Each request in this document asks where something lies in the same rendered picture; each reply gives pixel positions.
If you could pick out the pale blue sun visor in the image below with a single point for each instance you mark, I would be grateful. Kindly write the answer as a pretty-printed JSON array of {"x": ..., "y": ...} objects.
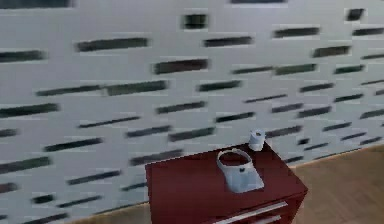
[{"x": 245, "y": 181}]

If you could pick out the dark red chest of drawers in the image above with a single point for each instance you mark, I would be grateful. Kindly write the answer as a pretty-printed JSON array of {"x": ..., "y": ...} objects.
[{"x": 190, "y": 186}]

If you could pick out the white toilet paper roll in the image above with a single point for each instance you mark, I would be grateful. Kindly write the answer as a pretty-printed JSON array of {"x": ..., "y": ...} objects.
[{"x": 256, "y": 140}]

